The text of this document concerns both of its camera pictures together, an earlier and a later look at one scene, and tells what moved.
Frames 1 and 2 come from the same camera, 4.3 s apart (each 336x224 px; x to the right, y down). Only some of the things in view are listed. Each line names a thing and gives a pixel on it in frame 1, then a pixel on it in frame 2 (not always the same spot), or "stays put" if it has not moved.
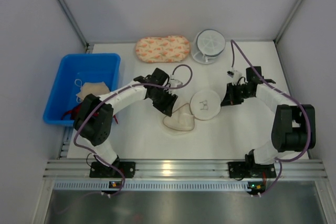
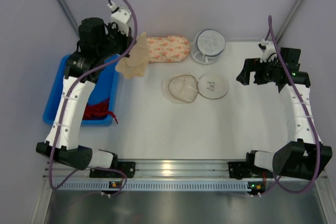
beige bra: (97, 88) -> (135, 64)
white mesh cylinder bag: (208, 45) stays put
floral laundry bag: (162, 49) stays put
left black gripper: (163, 100) -> (125, 42)
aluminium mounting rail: (76, 169) stays put
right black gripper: (230, 95) -> (255, 69)
